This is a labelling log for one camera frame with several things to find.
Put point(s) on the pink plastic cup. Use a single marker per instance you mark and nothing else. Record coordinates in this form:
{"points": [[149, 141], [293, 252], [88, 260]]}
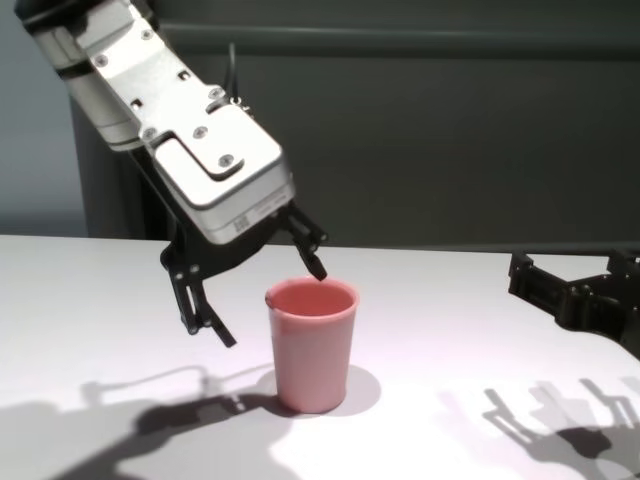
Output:
{"points": [[310, 360]]}

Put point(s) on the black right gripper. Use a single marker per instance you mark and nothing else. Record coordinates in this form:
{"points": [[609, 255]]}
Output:
{"points": [[605, 310]]}

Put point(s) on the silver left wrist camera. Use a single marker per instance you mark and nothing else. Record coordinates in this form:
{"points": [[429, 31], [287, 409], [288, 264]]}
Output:
{"points": [[220, 165]]}

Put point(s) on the dark partition post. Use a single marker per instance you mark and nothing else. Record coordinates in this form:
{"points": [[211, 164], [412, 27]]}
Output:
{"points": [[100, 200]]}

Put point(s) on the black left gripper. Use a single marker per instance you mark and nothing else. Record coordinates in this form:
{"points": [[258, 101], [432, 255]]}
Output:
{"points": [[210, 257]]}

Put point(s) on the high dark partition rail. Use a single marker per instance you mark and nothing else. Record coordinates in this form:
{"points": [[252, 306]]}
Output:
{"points": [[450, 40]]}

